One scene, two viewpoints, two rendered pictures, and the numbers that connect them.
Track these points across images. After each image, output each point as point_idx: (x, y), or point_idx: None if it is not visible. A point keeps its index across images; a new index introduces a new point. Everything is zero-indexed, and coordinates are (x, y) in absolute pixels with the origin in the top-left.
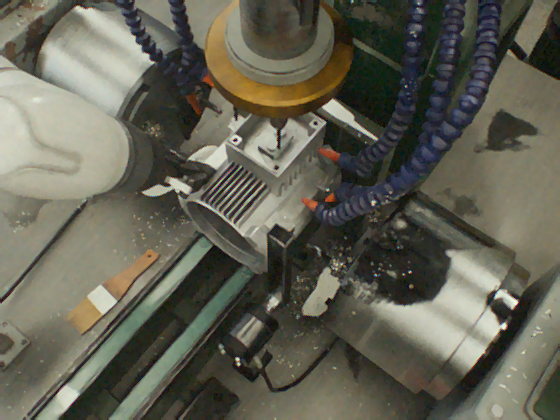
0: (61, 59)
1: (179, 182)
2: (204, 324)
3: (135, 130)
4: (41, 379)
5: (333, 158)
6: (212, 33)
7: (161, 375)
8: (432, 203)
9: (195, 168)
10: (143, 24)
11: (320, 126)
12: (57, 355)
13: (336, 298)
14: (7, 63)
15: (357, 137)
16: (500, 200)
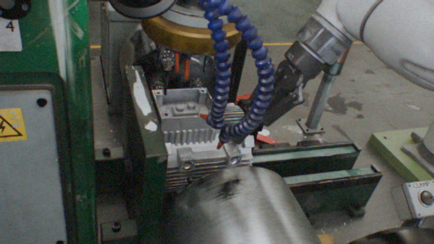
0: (312, 237)
1: (278, 64)
2: (263, 156)
3: (305, 25)
4: (363, 229)
5: (178, 58)
6: (228, 31)
7: (298, 153)
8: (141, 50)
9: (251, 106)
10: (250, 111)
11: (157, 90)
12: (350, 235)
13: None
14: (382, 8)
15: (144, 77)
16: None
